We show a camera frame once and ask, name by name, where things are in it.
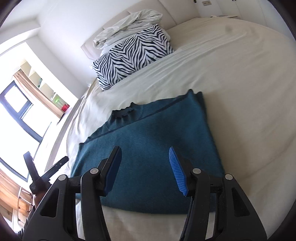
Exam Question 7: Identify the bed with cream sheet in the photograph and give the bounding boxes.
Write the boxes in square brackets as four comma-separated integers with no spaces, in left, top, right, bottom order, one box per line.
[51,17,296,241]

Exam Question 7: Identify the white folded duvet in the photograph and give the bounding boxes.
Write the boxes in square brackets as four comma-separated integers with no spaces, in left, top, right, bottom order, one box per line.
[93,9,164,50]

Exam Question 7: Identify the black framed window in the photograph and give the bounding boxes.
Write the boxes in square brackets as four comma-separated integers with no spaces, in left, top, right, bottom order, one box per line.
[0,81,52,181]

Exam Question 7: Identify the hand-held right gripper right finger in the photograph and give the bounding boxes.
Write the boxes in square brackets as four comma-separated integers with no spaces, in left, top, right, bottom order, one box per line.
[169,146,269,241]

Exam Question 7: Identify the teal knit sweater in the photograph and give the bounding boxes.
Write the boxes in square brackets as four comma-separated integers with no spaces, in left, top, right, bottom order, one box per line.
[70,89,225,215]

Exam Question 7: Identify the white wall shelf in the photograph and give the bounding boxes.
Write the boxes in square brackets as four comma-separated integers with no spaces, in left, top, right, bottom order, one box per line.
[19,59,70,117]

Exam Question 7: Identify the beige padded headboard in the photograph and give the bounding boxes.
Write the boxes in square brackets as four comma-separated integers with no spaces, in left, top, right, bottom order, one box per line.
[81,0,185,61]

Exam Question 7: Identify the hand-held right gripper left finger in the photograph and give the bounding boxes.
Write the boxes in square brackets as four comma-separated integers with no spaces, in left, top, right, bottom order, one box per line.
[22,146,122,241]

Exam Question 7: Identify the beige curtain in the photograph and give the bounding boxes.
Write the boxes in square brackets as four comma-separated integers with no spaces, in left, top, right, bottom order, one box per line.
[12,71,62,119]

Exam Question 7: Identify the zebra print pillow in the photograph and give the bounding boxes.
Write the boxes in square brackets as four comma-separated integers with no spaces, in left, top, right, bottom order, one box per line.
[92,24,175,91]

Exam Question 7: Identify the white wardrobe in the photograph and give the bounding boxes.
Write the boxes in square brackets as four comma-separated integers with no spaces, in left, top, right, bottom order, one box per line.
[217,0,272,17]

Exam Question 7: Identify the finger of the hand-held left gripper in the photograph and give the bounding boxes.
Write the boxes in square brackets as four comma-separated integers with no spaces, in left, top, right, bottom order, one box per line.
[23,151,40,186]
[43,156,69,180]

